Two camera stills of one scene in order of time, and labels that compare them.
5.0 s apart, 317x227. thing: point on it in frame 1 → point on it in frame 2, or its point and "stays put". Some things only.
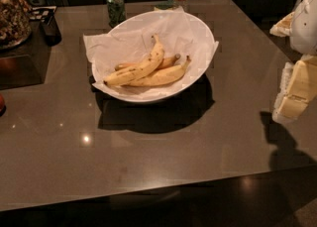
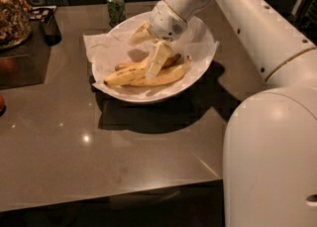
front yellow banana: [162, 75] stays put
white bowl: [152, 56] stays put
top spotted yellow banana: [140, 69] stays put
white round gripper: [306, 28] → [165, 23]
